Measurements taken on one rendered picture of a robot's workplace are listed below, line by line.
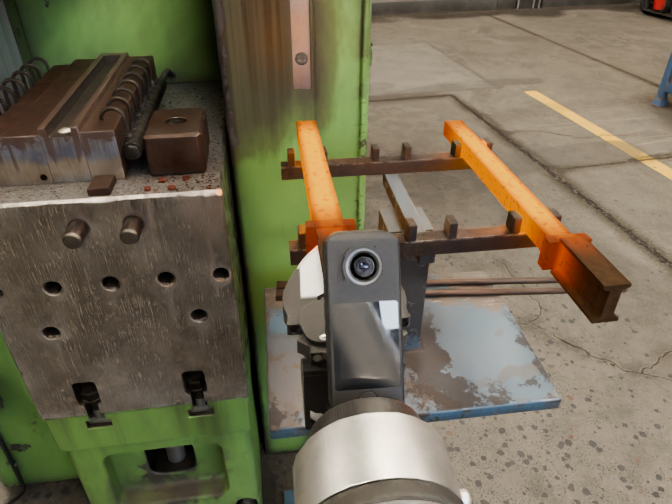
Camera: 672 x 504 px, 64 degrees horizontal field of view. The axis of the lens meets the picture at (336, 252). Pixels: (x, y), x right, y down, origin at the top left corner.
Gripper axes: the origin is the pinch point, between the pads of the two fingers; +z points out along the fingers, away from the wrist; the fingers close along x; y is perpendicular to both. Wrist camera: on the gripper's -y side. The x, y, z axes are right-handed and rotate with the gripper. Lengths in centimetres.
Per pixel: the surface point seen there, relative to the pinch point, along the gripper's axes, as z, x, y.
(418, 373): 13.3, 13.9, 30.8
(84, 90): 59, -37, 3
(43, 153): 37, -38, 5
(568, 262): 2.0, 24.1, 4.7
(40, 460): 52, -67, 92
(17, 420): 52, -68, 76
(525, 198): 13.5, 24.2, 3.4
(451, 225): 9.3, 14.1, 4.1
